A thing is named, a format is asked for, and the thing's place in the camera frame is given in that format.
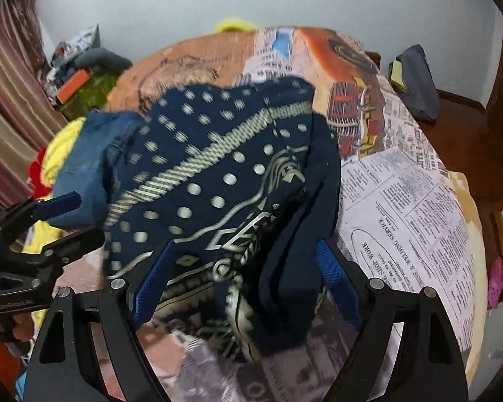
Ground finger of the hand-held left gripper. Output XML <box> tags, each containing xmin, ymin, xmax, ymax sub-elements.
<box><xmin>11</xmin><ymin>229</ymin><xmax>106</xmax><ymax>266</ymax></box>
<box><xmin>0</xmin><ymin>192</ymin><xmax>83</xmax><ymax>244</ymax></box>

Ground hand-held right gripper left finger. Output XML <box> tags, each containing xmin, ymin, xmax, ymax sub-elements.
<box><xmin>14</xmin><ymin>239</ymin><xmax>179</xmax><ymax>402</ymax></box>

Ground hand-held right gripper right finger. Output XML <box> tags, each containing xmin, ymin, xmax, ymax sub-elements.
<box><xmin>316</xmin><ymin>239</ymin><xmax>471</xmax><ymax>402</ymax></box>

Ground blue jeans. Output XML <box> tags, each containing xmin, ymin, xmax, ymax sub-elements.
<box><xmin>51</xmin><ymin>110</ymin><xmax>152</xmax><ymax>229</ymax></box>

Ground navy patterned garment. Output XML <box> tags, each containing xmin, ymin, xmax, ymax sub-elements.
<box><xmin>102</xmin><ymin>76</ymin><xmax>343</xmax><ymax>364</ymax></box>

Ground person's left hand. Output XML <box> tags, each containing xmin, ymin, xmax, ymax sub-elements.
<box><xmin>0</xmin><ymin>310</ymin><xmax>35</xmax><ymax>343</ymax></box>

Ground red cloth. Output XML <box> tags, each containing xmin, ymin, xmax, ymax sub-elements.
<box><xmin>26</xmin><ymin>148</ymin><xmax>48</xmax><ymax>198</ymax></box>

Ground yellow cloth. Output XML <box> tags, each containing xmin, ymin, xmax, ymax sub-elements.
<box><xmin>24</xmin><ymin>116</ymin><xmax>90</xmax><ymax>257</ymax></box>

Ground printed blanket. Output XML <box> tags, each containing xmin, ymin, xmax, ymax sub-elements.
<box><xmin>59</xmin><ymin>25</ymin><xmax>484</xmax><ymax>402</ymax></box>

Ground green cloth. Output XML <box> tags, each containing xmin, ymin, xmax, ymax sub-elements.
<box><xmin>61</xmin><ymin>73</ymin><xmax>121</xmax><ymax>121</ymax></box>

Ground orange box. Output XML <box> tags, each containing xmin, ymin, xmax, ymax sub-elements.
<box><xmin>55</xmin><ymin>69</ymin><xmax>92</xmax><ymax>104</ymax></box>

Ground striped curtain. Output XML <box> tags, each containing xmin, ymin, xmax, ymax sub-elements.
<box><xmin>0</xmin><ymin>0</ymin><xmax>68</xmax><ymax>219</ymax></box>

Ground grey pillow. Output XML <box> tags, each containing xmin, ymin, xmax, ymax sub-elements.
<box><xmin>73</xmin><ymin>47</ymin><xmax>133</xmax><ymax>73</ymax></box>

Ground pink slippers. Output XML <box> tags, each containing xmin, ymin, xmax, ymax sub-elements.
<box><xmin>485</xmin><ymin>257</ymin><xmax>503</xmax><ymax>309</ymax></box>

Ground pile of white papers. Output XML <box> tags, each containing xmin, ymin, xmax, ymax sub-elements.
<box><xmin>50</xmin><ymin>24</ymin><xmax>102</xmax><ymax>68</ymax></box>

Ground white board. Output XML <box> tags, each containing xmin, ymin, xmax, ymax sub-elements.
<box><xmin>457</xmin><ymin>301</ymin><xmax>503</xmax><ymax>363</ymax></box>

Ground dark grey bag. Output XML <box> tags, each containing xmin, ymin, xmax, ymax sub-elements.
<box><xmin>396</xmin><ymin>44</ymin><xmax>442</xmax><ymax>125</ymax></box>

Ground yellow notepad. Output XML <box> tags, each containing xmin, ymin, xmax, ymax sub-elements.
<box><xmin>388</xmin><ymin>60</ymin><xmax>408</xmax><ymax>91</ymax></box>

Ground yellow plush cushion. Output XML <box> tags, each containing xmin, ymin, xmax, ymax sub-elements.
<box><xmin>212</xmin><ymin>17</ymin><xmax>257</xmax><ymax>35</ymax></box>

